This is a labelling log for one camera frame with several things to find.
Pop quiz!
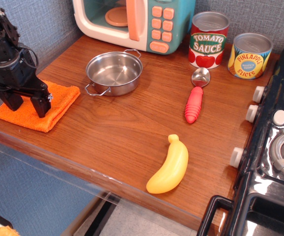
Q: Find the tomato sauce can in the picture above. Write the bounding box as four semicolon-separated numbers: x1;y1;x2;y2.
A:
188;11;229;69

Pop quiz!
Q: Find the orange towel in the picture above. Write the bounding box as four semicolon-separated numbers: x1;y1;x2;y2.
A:
0;81;81;133

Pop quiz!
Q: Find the teal toy microwave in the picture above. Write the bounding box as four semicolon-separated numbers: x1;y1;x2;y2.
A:
73;0;196;55

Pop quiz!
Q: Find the small steel pot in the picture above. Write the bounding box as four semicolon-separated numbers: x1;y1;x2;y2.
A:
85;49;143;96

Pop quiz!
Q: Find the orange object bottom left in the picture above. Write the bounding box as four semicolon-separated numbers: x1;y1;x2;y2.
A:
0;226;20;236

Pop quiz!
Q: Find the yellow toy banana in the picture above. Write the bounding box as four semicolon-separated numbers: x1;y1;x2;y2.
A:
146;134;189;194

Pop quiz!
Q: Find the clear acrylic table guard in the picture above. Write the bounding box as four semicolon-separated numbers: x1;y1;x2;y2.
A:
0;144;196;236

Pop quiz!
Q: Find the pineapple slices can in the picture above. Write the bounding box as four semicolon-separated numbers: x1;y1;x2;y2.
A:
227;32;273;80

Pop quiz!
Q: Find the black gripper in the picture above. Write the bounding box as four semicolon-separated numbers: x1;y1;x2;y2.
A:
0;48;53;118

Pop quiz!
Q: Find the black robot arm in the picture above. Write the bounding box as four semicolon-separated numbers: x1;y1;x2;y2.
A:
0;8;52;118

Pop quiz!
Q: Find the black toy stove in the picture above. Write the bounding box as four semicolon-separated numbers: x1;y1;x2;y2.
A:
198;49;284;236

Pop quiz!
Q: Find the red handled metal spoon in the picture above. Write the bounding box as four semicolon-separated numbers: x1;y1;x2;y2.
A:
184;67;210;124

